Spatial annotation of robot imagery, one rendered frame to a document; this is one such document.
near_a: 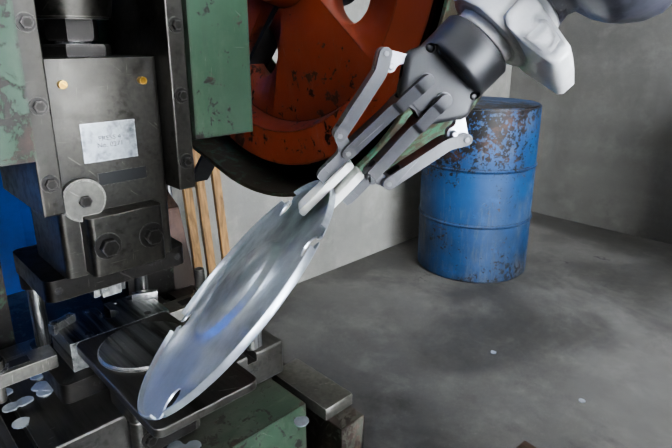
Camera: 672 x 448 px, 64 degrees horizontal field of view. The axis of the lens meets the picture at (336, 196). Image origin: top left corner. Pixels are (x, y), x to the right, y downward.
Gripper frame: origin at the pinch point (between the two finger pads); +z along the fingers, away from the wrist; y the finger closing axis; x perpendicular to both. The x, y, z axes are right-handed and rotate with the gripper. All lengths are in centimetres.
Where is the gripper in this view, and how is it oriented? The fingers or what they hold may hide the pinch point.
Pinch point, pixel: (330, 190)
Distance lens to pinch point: 53.9
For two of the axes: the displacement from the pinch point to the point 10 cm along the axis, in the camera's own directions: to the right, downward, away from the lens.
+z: -7.0, 7.0, 1.3
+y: -7.0, -6.6, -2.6
